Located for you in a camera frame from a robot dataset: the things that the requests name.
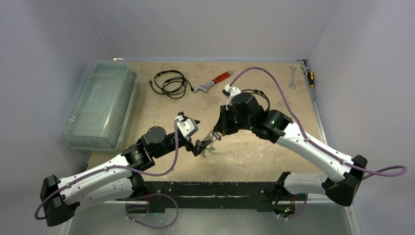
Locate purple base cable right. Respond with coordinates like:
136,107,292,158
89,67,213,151
276,194,309,222

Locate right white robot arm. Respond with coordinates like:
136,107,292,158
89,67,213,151
213,93,368,207

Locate clear plastic storage box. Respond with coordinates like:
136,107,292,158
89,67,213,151
60,60,139,152

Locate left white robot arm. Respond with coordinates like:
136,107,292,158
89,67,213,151
34,126,213,227

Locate red handled adjustable wrench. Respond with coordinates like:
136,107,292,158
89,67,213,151
194,70,233,93

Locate silver open-end wrench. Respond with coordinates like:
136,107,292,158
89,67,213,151
288,66,296,90

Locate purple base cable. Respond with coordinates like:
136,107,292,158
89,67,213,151
276,194,309,222
124,193,180,230

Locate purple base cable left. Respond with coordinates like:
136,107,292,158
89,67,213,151
124,193,180,230

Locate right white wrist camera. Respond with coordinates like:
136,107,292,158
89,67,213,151
222,84,241,109

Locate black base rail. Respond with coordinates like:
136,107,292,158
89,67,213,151
146,181,305,213

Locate yellow black screwdriver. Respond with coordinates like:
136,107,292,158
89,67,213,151
299,60,315,101

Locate coiled black cable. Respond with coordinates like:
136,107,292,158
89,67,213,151
241,89,271,113

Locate tangled black cable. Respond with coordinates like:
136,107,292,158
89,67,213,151
148,70,195,99

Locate large metal key ring plate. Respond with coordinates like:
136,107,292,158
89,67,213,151
201,130,222,145

